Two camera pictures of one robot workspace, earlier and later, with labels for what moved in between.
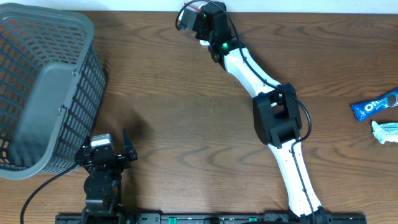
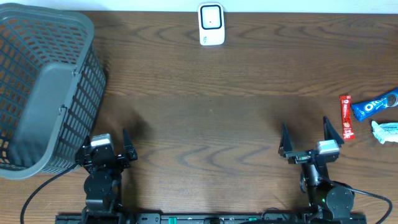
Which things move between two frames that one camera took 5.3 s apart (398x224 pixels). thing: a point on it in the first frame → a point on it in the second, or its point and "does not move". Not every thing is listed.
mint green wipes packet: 385,132 does not move
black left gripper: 123,162 does not move
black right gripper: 199,32 → 287,149
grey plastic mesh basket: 53,84 does not move
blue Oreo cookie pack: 362,110 does not move
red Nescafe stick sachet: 194,8 → 348,133
